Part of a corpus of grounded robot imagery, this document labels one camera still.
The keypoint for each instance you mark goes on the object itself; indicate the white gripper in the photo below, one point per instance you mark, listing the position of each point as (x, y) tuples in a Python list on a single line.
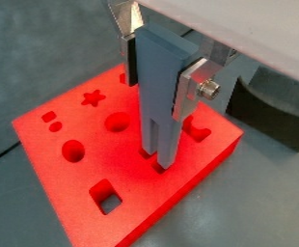
[(258, 27)]

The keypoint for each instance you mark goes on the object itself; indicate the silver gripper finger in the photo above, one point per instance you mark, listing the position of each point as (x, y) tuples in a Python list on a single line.
[(127, 19)]

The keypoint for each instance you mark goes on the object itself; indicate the red shape-sorting board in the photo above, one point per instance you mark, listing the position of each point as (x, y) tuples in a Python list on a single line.
[(107, 188)]

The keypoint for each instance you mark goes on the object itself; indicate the black curved holder stand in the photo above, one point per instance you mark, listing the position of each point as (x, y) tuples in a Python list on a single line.
[(266, 103)]

